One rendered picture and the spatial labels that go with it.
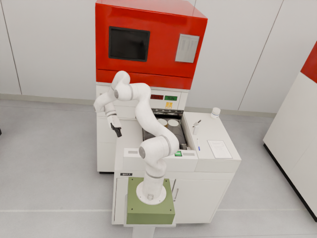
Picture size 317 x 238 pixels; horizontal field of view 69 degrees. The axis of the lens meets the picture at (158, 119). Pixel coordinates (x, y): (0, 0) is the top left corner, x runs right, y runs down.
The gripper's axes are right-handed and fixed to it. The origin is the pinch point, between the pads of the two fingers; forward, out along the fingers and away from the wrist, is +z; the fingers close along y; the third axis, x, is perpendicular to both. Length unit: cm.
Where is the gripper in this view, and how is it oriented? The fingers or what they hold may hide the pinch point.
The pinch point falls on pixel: (119, 134)
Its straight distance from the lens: 177.5
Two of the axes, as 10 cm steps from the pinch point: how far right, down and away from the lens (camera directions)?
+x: 8.3, -4.2, -3.6
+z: 3.8, 9.1, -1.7
